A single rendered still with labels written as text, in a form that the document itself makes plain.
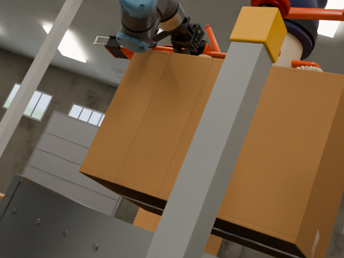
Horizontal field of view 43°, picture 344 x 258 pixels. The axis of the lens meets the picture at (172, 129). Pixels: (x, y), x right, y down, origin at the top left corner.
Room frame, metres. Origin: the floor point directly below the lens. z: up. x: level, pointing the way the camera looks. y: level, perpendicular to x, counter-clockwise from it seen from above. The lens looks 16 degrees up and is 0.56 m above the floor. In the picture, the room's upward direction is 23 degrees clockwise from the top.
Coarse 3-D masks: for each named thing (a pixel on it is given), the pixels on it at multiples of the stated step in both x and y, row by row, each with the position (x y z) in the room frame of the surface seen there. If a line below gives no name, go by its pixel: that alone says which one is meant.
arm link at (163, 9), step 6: (162, 0) 1.07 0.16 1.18; (168, 0) 1.09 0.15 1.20; (174, 0) 1.11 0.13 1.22; (162, 6) 1.08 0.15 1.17; (168, 6) 1.10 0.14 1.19; (174, 6) 1.12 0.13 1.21; (162, 12) 1.09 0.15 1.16; (168, 12) 1.12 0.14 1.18; (174, 12) 1.13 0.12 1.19; (162, 18) 1.14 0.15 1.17; (168, 18) 1.14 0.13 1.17
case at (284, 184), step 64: (128, 64) 1.20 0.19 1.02; (192, 64) 1.09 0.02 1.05; (128, 128) 1.15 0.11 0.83; (192, 128) 1.05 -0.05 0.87; (256, 128) 0.97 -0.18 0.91; (320, 128) 0.89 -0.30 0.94; (128, 192) 1.20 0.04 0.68; (256, 192) 0.94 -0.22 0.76; (320, 192) 0.96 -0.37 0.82; (320, 256) 1.16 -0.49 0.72
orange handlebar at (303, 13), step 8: (296, 8) 0.92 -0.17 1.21; (304, 8) 0.91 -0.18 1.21; (312, 8) 0.90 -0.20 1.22; (288, 16) 0.94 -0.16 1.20; (296, 16) 0.93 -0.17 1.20; (304, 16) 0.91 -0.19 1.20; (312, 16) 0.90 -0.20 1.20; (320, 16) 0.89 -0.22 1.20; (328, 16) 0.88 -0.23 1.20; (336, 16) 0.87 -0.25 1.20; (152, 48) 1.44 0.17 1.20; (160, 48) 1.42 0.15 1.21; (168, 48) 1.40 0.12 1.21; (216, 56) 1.30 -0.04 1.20; (224, 56) 1.28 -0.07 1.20; (296, 64) 1.15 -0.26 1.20; (304, 64) 1.13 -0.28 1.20; (312, 64) 1.12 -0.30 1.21
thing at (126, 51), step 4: (108, 48) 1.54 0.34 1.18; (120, 48) 1.51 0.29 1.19; (124, 48) 1.52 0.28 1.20; (112, 52) 1.57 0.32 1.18; (116, 52) 1.55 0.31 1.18; (120, 52) 1.53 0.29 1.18; (124, 52) 1.52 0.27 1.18; (128, 52) 1.54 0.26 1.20; (116, 56) 1.59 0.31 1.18; (120, 56) 1.57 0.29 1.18; (124, 56) 1.56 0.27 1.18; (128, 56) 1.55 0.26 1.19; (132, 56) 1.56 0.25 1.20
